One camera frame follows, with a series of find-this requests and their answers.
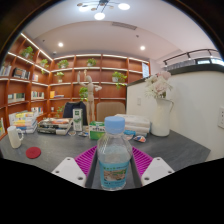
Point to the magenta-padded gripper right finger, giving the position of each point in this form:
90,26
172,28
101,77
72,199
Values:
151,168

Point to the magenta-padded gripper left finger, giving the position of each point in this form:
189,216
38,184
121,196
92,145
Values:
71,170

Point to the clear blue-capped water bottle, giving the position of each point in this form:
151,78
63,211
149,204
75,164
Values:
114,156

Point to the flat round red coaster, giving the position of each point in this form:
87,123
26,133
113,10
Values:
33,152

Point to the green and white tissue box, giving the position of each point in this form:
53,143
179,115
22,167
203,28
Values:
96,130

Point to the dark book stack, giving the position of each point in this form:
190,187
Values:
55,126

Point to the white tissue pack stack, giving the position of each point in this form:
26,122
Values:
136,122

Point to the tall green and white carton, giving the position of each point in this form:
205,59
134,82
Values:
77,120

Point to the white ceramic jug vase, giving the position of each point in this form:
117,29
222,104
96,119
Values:
161,118

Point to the dark upholstered chair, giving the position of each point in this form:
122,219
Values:
70,113

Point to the white ceramic mug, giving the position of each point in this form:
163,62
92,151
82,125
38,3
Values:
14,137

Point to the tan upholstered chair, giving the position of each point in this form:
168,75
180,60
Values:
110,110

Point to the orange wooden shelf unit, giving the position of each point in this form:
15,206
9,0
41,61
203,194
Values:
26,86

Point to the grey sheer curtain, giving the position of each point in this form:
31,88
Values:
180,65

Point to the round recessed ceiling light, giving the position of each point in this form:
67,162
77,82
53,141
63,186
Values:
142,48
60,44

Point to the dark-framed window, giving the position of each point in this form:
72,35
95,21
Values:
210,61

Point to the ceiling air vent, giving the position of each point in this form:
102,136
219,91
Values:
124,25

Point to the branched ceiling lamp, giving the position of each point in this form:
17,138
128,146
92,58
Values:
100,8

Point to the white wall switch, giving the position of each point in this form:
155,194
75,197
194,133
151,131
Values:
139,101

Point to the black curtain rail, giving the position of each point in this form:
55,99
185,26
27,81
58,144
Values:
190,52

